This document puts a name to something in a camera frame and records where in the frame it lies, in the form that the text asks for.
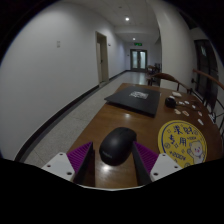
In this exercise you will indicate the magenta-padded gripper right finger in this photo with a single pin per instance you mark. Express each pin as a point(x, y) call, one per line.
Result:
point(163, 165)

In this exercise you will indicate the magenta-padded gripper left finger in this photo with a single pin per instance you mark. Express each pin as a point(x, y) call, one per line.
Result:
point(61, 165)

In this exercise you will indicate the black computer mouse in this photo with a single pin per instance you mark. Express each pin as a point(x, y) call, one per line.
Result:
point(116, 145)

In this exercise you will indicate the round yellow printed mouse pad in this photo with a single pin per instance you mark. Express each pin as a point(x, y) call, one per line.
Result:
point(178, 140)

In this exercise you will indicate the small beige piece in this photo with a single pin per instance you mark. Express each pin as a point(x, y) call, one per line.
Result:
point(177, 111)

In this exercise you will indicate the small orange and white piece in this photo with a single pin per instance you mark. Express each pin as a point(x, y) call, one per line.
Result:
point(185, 113)

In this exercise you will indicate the small black box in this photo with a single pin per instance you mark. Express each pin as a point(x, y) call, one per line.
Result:
point(170, 102)

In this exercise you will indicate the closed black laptop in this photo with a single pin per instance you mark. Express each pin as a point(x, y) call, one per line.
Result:
point(133, 101)

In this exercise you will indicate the flat white card box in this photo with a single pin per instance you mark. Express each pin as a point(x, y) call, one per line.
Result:
point(176, 94)

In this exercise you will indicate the wooden armchair with curved back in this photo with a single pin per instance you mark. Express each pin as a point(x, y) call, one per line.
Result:
point(166, 77)

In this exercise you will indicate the small distant wooden chair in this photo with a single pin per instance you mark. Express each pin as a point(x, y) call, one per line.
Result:
point(151, 69)

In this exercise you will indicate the wooden chair with black bars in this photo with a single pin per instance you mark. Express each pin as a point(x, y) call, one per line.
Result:
point(208, 77)

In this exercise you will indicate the dark framed window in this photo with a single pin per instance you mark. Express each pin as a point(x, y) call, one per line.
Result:
point(205, 71)

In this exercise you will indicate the glass double door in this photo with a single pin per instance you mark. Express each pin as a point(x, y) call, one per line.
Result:
point(138, 60)

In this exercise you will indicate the pale side door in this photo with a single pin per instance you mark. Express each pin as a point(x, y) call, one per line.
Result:
point(102, 58)

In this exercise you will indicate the green exit sign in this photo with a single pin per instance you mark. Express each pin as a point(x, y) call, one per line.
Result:
point(138, 44)

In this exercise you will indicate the white wall switch plate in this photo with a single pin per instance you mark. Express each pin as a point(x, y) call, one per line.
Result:
point(58, 43)

